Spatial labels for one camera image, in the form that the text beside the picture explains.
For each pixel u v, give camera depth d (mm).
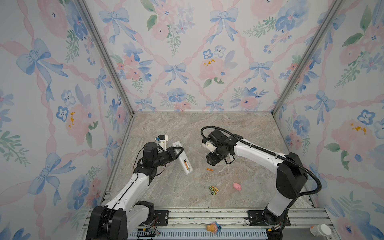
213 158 751
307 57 860
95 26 761
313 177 417
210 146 772
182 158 777
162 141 750
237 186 821
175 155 741
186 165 779
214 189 814
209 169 901
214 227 689
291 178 457
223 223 727
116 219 400
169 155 717
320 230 655
